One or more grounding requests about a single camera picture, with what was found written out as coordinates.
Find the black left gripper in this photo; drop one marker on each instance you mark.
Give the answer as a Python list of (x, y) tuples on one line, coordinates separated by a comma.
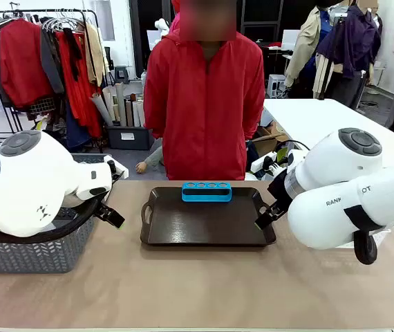
[(113, 171)]

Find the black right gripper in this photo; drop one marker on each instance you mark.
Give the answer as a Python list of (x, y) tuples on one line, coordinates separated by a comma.
[(280, 190)]

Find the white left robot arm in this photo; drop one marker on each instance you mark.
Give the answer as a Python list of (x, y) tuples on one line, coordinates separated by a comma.
[(27, 180)]

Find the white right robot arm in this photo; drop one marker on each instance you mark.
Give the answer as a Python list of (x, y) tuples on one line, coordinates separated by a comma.
[(338, 162)]

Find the grey plastic patterned basket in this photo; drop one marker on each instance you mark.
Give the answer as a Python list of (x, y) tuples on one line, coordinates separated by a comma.
[(86, 158), (27, 256)]

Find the lime green plastic object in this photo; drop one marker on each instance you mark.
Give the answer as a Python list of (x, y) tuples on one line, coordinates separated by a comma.
[(280, 156)]

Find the blue test tube rack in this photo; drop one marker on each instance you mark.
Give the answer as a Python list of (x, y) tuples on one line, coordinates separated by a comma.
[(205, 195)]

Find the mannequin arm grey sleeve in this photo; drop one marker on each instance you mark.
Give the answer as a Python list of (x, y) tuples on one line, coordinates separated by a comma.
[(150, 160)]

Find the dark brown serving tray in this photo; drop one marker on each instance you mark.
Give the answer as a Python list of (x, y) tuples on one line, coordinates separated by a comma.
[(200, 224)]

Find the brown cardboard box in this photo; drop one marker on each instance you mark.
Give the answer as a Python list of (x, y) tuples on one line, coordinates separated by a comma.
[(266, 141)]

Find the dark grey storage bin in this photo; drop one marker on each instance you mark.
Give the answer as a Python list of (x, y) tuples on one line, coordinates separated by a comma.
[(145, 141)]

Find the dark blue jeans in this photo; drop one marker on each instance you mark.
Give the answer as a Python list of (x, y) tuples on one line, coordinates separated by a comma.
[(76, 135)]

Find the brown paper roll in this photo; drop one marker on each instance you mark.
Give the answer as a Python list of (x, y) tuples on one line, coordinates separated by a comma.
[(129, 114)]

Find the grey slanted paper roll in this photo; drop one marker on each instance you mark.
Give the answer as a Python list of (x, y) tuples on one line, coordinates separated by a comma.
[(102, 110)]

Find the white paper roll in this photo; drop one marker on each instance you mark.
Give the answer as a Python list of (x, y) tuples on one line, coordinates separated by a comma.
[(136, 114), (142, 114), (110, 103)]

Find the white table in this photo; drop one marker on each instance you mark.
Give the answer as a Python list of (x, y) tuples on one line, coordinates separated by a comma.
[(304, 117)]

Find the tall grey paper roll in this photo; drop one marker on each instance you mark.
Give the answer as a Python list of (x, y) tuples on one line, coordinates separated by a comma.
[(121, 103)]

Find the red hanging dress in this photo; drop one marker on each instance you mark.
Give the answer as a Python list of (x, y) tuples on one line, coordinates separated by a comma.
[(79, 97)]

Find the checked grid-pattern garment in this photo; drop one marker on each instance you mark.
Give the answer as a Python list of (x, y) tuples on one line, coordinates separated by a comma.
[(41, 105)]

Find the person in red jacket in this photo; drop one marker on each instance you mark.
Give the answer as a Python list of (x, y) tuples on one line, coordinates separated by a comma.
[(204, 103)]

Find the white computer tower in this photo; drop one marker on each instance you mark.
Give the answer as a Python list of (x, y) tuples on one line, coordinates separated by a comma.
[(276, 86)]

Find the black plastic stool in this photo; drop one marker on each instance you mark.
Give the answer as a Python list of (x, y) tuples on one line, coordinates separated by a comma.
[(121, 74)]

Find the dark grey trousers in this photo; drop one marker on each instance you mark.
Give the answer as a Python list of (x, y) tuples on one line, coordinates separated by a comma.
[(349, 90)]

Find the beige hanging garment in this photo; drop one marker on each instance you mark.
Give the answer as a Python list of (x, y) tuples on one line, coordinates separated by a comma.
[(95, 55)]

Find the dark grey hanging garment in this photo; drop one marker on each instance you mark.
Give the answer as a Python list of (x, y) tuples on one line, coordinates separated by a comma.
[(50, 62)]

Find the black hanging scarf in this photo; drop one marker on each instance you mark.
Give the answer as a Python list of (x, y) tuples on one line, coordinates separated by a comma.
[(74, 52)]

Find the beige trench coat mannequin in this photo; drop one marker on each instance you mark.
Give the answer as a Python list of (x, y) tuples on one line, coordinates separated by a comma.
[(304, 52)]

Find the red hanging jacket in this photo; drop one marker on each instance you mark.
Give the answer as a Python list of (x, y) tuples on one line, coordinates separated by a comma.
[(20, 62)]

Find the white monitor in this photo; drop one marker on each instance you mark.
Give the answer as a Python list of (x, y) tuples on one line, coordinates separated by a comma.
[(290, 36)]

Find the black metal clothes rack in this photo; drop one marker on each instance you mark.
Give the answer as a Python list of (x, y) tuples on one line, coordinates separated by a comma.
[(45, 10)]

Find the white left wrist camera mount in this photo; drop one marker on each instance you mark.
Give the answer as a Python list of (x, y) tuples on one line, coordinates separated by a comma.
[(122, 171)]

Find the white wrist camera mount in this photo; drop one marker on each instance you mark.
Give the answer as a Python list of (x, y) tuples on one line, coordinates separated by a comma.
[(261, 164), (122, 171)]

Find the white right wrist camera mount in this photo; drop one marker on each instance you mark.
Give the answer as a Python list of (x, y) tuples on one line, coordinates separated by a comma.
[(261, 164)]

